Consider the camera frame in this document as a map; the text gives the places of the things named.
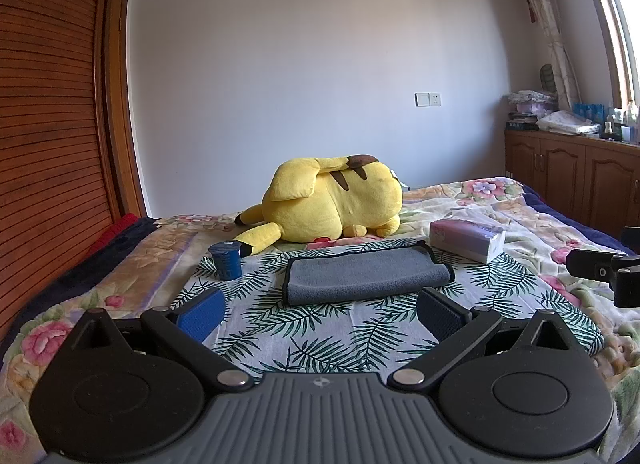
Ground blue boxes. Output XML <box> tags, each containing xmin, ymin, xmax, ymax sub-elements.
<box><xmin>571</xmin><ymin>102</ymin><xmax>605</xmax><ymax>123</ymax></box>

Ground leaf print cloth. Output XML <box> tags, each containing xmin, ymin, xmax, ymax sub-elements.
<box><xmin>172</xmin><ymin>239</ymin><xmax>606</xmax><ymax>378</ymax></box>

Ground yellow plush toy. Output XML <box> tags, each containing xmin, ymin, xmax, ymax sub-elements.
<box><xmin>235</xmin><ymin>154</ymin><xmax>404</xmax><ymax>257</ymax></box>

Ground pink and white tissue pack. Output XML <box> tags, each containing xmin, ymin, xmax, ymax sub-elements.
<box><xmin>429</xmin><ymin>218</ymin><xmax>506</xmax><ymax>265</ymax></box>

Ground blue cup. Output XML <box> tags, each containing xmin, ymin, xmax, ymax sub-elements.
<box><xmin>208</xmin><ymin>240</ymin><xmax>243</xmax><ymax>281</ymax></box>

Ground wooden slatted wardrobe door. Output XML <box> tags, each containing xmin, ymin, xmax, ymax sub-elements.
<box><xmin>0</xmin><ymin>0</ymin><xmax>149</xmax><ymax>341</ymax></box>

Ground dark blue blanket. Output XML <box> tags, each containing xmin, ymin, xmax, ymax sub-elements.
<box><xmin>0</xmin><ymin>216</ymin><xmax>162</xmax><ymax>345</ymax></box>

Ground stack of folded linens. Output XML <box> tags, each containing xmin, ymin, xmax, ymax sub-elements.
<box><xmin>506</xmin><ymin>89</ymin><xmax>559</xmax><ymax>131</ymax></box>

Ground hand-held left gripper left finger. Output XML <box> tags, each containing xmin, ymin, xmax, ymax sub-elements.
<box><xmin>65</xmin><ymin>287</ymin><xmax>256</xmax><ymax>391</ymax></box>

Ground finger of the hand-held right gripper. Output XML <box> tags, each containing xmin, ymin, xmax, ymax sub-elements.
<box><xmin>613</xmin><ymin>268</ymin><xmax>640</xmax><ymax>308</ymax></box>
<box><xmin>567</xmin><ymin>248</ymin><xmax>640</xmax><ymax>280</ymax></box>

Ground white plastic bag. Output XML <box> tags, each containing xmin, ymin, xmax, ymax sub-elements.
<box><xmin>536</xmin><ymin>110</ymin><xmax>601</xmax><ymax>138</ymax></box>

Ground red cloth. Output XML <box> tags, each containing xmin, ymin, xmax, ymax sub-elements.
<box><xmin>90</xmin><ymin>213</ymin><xmax>141</xmax><ymax>255</ymax></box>

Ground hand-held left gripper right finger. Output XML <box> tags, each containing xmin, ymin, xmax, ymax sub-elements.
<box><xmin>387</xmin><ymin>287</ymin><xmax>582</xmax><ymax>391</ymax></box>

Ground purple and grey towel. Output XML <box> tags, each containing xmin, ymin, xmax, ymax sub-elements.
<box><xmin>281</xmin><ymin>240</ymin><xmax>456</xmax><ymax>307</ymax></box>

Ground wooden cabinet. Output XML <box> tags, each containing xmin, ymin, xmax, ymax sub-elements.
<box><xmin>504</xmin><ymin>128</ymin><xmax>640</xmax><ymax>246</ymax></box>

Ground patterned curtain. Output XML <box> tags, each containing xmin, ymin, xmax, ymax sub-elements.
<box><xmin>502</xmin><ymin>0</ymin><xmax>582</xmax><ymax>111</ymax></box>

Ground wooden window frame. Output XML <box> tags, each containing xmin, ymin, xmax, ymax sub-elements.
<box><xmin>579</xmin><ymin>0</ymin><xmax>640</xmax><ymax>118</ymax></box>

